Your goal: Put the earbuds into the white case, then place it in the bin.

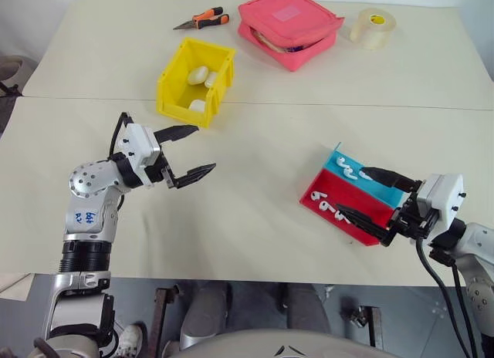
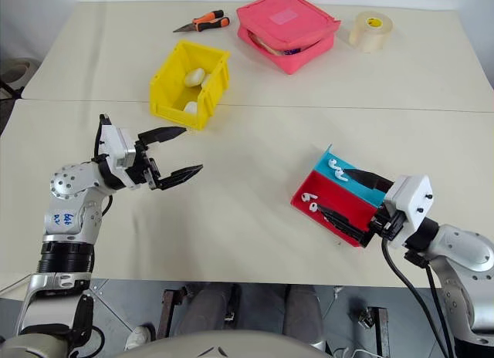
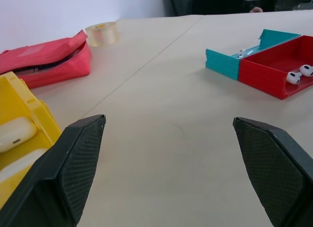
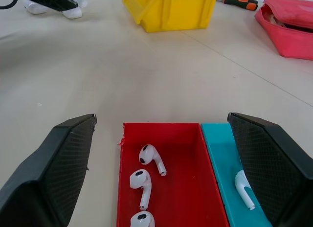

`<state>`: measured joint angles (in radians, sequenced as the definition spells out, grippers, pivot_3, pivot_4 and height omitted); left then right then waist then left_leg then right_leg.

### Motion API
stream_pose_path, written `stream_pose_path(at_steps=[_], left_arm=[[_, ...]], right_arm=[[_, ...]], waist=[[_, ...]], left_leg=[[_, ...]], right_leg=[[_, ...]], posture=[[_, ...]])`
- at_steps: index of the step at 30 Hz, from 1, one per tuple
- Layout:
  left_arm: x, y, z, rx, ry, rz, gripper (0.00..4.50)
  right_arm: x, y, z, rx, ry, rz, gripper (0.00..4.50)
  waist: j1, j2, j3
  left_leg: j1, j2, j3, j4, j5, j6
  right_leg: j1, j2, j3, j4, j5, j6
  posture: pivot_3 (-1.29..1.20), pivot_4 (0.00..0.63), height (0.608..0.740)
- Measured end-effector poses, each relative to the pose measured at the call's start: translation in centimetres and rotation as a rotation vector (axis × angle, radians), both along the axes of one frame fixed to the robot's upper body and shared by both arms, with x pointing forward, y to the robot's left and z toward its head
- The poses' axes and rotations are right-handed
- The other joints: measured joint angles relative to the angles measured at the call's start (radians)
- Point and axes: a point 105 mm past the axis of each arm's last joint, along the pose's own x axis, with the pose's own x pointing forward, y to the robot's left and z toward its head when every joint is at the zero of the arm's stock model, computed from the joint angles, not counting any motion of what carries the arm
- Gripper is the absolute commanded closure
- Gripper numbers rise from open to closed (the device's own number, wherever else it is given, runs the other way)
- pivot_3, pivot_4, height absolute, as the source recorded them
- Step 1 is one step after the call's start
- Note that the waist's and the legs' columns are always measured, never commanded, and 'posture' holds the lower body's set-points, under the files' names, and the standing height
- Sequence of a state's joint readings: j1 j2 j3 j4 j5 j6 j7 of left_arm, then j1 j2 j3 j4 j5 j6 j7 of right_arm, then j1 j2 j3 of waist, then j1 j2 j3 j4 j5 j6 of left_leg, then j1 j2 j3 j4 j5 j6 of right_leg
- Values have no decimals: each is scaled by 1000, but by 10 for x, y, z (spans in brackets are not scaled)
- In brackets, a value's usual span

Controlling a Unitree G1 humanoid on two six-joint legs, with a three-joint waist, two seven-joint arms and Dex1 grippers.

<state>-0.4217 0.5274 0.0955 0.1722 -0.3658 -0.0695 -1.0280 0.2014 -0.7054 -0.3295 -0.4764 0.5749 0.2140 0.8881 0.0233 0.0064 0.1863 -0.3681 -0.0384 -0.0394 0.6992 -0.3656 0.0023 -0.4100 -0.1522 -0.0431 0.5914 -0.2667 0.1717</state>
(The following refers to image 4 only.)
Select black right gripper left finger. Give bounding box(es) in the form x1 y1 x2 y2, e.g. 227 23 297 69
0 113 98 227

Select teal plastic tray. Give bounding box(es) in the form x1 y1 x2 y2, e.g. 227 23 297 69
200 123 273 227

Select red plastic tray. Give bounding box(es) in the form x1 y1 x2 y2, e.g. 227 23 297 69
116 122 230 227

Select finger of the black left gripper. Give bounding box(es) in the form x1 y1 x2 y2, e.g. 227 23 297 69
21 0 79 12

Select pink fabric zip pouch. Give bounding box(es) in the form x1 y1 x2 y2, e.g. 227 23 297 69
254 0 313 61

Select white earbud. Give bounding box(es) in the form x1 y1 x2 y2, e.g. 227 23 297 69
129 169 153 211
138 144 168 177
234 170 256 210
130 211 156 227

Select yellow plastic bin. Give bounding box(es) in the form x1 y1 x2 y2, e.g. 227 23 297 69
122 0 225 33

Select white earbud case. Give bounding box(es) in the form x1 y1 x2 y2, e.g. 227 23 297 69
23 0 88 19

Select orange and black pliers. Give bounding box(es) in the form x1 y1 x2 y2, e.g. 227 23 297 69
216 0 259 11

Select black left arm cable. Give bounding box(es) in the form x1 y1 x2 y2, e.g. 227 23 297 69
0 0 19 10

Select beige contents of pouch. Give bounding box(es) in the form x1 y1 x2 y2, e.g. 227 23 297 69
261 6 286 27

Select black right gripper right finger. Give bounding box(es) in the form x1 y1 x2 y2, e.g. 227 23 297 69
227 112 313 227

